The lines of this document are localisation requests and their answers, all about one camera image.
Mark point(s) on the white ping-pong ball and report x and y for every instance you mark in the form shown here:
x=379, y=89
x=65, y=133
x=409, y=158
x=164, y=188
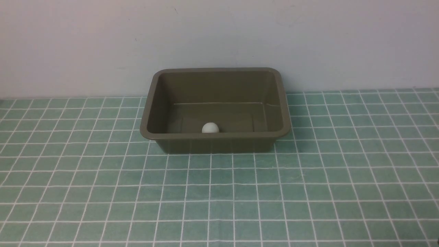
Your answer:
x=210, y=127

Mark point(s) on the olive green plastic bin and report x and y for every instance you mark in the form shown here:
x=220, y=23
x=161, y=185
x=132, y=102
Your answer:
x=249, y=105

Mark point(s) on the green checkered tablecloth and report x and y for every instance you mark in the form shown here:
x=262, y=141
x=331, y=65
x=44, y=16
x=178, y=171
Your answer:
x=359, y=169

